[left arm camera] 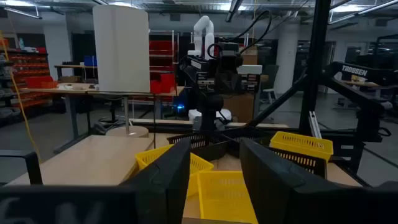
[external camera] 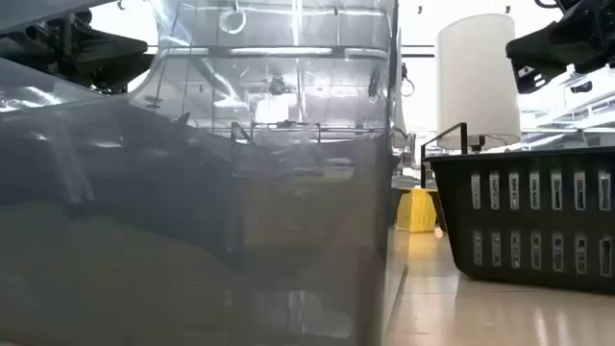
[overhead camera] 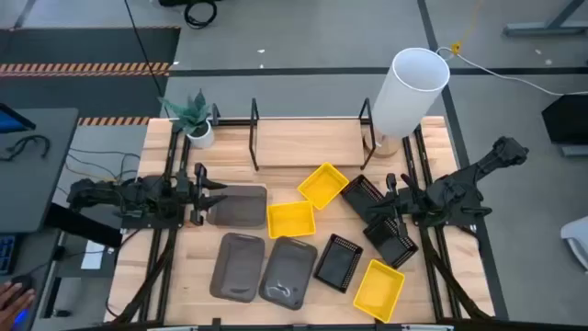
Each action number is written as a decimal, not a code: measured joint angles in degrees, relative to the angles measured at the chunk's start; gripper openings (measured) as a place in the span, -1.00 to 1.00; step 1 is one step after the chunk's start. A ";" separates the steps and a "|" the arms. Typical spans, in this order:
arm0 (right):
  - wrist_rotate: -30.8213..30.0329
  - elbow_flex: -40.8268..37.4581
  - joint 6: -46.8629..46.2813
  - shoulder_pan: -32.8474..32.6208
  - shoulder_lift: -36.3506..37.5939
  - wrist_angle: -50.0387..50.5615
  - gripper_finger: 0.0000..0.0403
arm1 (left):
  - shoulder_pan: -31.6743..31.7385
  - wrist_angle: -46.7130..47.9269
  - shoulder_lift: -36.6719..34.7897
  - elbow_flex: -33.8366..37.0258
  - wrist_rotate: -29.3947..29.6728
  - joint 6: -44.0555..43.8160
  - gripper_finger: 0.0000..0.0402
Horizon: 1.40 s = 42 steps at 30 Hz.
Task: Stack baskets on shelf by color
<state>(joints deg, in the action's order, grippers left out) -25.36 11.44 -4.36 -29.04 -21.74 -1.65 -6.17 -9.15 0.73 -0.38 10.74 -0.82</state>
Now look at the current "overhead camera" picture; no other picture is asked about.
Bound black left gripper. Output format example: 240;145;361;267
172;162;229;227

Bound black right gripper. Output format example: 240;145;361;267
367;172;417;240

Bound black plastic basket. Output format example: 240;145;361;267
313;233;364;294
340;173;387;224
362;214;420;270

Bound grey translucent plastic bin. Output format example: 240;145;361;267
209;232;266;303
205;184;268;230
258;235;319;311

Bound yellow plastic basket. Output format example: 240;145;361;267
297;161;350;211
352;258;406;324
266;200;317;240

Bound green plant in white pot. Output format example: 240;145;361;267
157;88;216;150

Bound white paper sheet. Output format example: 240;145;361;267
80;241;107;270

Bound dark grey desk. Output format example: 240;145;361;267
0;108;80;234

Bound black mat with hazard stripes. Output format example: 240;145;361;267
0;26;181;126

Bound black box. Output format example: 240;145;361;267
541;93;588;146

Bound black computer mouse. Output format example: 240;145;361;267
8;274;36;295

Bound computer monitor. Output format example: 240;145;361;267
0;103;37;135

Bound black keyboard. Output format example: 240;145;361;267
0;234;17;277

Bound person's hand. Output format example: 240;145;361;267
0;280;37;330

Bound grey table leg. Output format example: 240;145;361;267
503;0;588;38

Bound black aluminium table frame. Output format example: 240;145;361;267
105;98;495;331

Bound wooden shelf black metal frame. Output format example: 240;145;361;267
247;97;379;172

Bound thin black floor wires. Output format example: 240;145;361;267
59;146;141;183

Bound thin black hanging cable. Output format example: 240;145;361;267
123;0;164;109

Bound coiled black cable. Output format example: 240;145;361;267
183;0;219;30

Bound yellow cord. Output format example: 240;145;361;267
449;0;486;56

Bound white floor cable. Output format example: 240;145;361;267
435;45;588;97

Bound black cable on desk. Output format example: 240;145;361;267
0;134;51;163

